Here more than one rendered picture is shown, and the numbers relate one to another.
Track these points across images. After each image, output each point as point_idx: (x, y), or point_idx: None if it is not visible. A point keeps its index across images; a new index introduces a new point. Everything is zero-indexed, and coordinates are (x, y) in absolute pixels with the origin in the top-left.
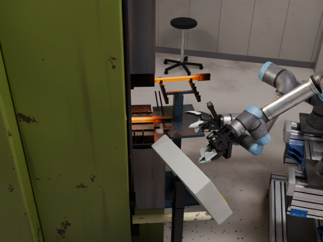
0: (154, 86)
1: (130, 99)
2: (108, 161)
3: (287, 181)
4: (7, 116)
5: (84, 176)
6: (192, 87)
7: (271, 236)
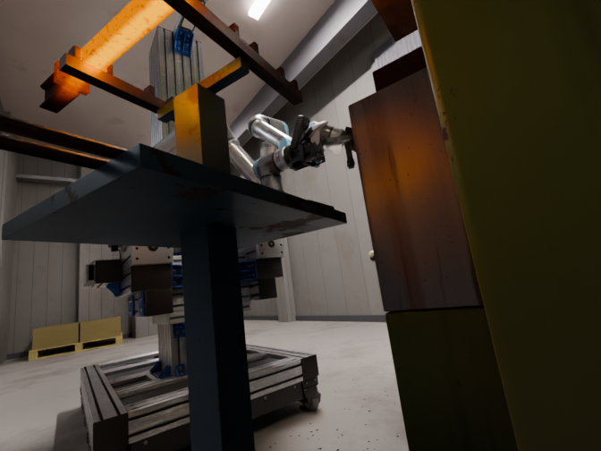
0: (396, 40)
1: None
2: None
3: (274, 245)
4: None
5: None
6: (156, 100)
7: (276, 367)
